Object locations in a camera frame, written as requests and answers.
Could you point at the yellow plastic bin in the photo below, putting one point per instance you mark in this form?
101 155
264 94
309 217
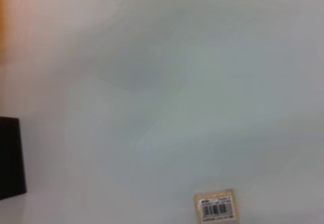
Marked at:
2 11

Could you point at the black mesh pen holder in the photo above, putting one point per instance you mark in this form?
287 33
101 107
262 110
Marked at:
11 158

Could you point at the beige eraser with barcode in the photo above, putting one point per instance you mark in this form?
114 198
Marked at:
217 208

